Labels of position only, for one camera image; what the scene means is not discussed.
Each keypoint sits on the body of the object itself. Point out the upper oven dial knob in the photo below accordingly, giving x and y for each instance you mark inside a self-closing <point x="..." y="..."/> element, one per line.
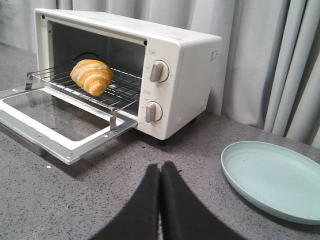
<point x="159" y="72"/>

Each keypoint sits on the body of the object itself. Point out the oven dial knob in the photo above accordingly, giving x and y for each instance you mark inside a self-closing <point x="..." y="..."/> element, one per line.
<point x="153" y="112"/>
<point x="159" y="72"/>

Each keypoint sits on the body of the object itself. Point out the golden croissant bread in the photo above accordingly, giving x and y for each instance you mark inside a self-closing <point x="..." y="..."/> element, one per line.
<point x="93" y="76"/>

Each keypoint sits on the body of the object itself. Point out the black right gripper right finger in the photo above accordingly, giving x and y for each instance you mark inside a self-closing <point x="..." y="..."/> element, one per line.
<point x="183" y="216"/>

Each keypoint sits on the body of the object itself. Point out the grey curtain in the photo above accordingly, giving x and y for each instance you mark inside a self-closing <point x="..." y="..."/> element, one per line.
<point x="269" y="61"/>

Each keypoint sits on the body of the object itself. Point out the light green plate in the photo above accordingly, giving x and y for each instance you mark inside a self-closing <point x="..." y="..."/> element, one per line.
<point x="275" y="179"/>

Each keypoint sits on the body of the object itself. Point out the oven glass door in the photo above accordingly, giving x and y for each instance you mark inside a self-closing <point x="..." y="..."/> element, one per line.
<point x="46" y="120"/>

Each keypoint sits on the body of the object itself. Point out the metal wire oven rack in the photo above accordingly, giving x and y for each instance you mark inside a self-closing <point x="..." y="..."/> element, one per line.
<point x="111" y="89"/>

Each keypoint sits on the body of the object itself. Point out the lower oven dial knob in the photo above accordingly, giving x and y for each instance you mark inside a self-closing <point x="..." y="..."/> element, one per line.
<point x="153" y="112"/>

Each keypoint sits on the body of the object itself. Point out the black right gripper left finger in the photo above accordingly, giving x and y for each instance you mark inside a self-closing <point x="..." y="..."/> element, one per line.
<point x="139" y="218"/>

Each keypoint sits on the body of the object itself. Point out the white Toshiba toaster oven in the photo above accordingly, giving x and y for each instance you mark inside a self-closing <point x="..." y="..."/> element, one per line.
<point x="176" y="66"/>

